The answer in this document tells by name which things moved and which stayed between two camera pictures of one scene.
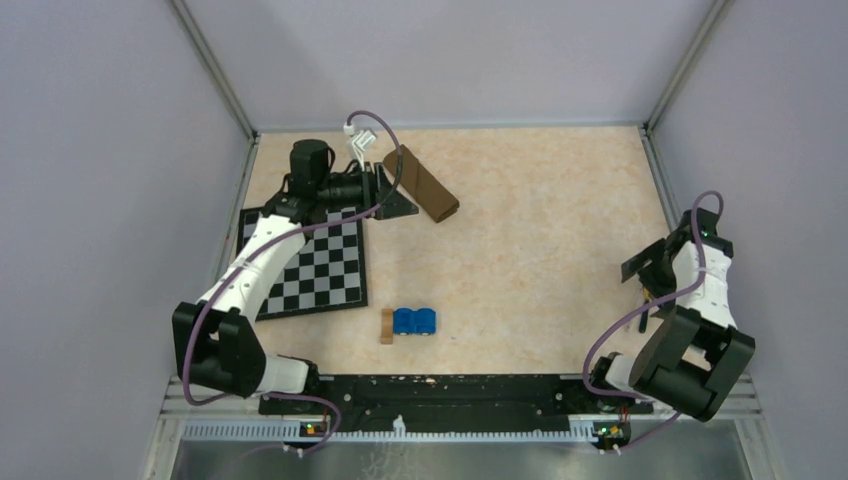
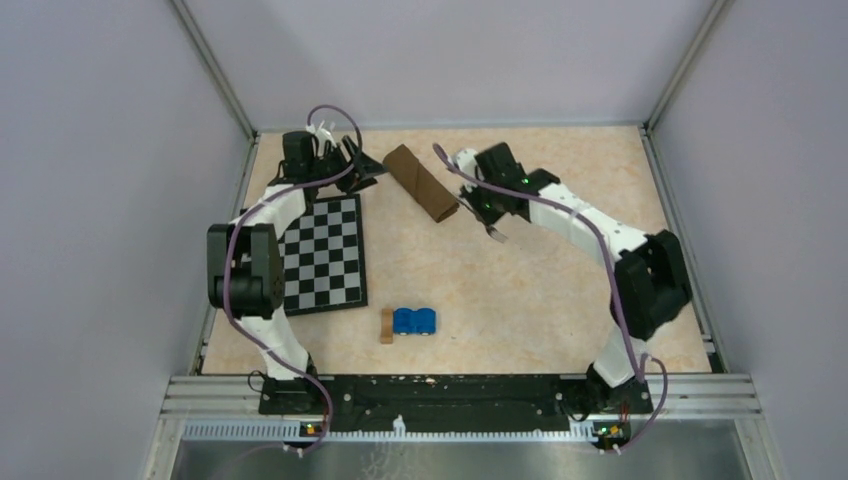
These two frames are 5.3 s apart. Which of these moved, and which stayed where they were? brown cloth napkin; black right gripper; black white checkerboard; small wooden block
Moved: black right gripper
Stayed: small wooden block; black white checkerboard; brown cloth napkin
